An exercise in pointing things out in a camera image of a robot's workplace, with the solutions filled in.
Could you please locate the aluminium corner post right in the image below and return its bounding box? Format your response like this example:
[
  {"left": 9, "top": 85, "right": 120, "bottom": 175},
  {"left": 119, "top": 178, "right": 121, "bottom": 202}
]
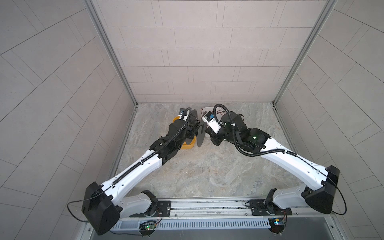
[{"left": 272, "top": 0, "right": 338, "bottom": 105}]

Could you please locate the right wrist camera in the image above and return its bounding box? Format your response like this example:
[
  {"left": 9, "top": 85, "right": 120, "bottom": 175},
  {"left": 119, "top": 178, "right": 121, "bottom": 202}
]
[{"left": 202, "top": 111, "right": 221, "bottom": 134}]

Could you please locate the aluminium corner post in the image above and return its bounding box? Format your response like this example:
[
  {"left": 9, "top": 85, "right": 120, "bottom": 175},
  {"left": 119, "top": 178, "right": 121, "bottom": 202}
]
[
  {"left": 83, "top": 0, "right": 139, "bottom": 106},
  {"left": 272, "top": 0, "right": 338, "bottom": 105}
]

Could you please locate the left circuit board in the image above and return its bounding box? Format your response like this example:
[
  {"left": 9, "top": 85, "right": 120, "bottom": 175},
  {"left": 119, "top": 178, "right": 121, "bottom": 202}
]
[{"left": 139, "top": 221, "right": 158, "bottom": 231}]

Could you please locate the yellow plastic tray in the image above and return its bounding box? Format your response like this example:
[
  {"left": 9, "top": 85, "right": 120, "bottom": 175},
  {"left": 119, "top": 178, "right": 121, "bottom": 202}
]
[{"left": 181, "top": 117, "right": 198, "bottom": 150}]

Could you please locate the aluminium corner post left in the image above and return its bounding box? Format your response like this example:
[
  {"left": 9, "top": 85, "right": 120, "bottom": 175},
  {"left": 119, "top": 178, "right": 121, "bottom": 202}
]
[{"left": 83, "top": 0, "right": 139, "bottom": 106}]

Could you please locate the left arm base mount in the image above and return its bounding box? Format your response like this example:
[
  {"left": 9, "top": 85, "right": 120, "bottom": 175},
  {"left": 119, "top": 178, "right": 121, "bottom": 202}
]
[{"left": 129, "top": 201, "right": 172, "bottom": 218}]

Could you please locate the circuit board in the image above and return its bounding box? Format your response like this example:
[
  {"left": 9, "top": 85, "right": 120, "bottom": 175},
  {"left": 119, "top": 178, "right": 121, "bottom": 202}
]
[
  {"left": 139, "top": 221, "right": 158, "bottom": 231},
  {"left": 268, "top": 218, "right": 286, "bottom": 234}
]

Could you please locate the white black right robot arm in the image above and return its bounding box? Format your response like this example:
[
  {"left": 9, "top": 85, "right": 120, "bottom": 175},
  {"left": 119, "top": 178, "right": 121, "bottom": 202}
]
[{"left": 202, "top": 112, "right": 340, "bottom": 215}]

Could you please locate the white plastic tray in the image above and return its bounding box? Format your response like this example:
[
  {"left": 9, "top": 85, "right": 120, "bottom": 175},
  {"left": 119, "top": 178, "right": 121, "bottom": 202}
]
[{"left": 201, "top": 107, "right": 226, "bottom": 115}]

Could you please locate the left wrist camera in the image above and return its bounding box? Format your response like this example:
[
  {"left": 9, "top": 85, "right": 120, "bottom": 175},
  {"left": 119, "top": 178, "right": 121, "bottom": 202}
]
[{"left": 179, "top": 108, "right": 189, "bottom": 121}]

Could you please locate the right circuit board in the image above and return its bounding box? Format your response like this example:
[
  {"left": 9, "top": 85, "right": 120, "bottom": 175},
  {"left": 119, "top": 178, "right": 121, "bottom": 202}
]
[{"left": 268, "top": 218, "right": 286, "bottom": 234}]

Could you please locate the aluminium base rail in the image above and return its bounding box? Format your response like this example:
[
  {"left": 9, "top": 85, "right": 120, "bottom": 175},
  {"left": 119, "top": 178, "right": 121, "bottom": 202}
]
[{"left": 85, "top": 196, "right": 335, "bottom": 221}]

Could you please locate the grey perforated cable spool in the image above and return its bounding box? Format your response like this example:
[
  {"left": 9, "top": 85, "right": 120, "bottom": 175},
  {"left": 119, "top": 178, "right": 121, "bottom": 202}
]
[{"left": 186, "top": 110, "right": 207, "bottom": 147}]

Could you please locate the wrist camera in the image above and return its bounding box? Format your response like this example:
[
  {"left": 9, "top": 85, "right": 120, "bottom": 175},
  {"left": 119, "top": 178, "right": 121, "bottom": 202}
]
[
  {"left": 179, "top": 108, "right": 189, "bottom": 121},
  {"left": 202, "top": 111, "right": 221, "bottom": 134}
]

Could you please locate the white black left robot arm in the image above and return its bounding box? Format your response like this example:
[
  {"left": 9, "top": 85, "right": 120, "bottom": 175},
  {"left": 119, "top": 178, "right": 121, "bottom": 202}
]
[{"left": 82, "top": 108, "right": 199, "bottom": 236}]

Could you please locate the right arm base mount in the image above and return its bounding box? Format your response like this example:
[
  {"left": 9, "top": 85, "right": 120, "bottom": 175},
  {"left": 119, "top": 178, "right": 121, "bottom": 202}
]
[{"left": 245, "top": 200, "right": 293, "bottom": 216}]

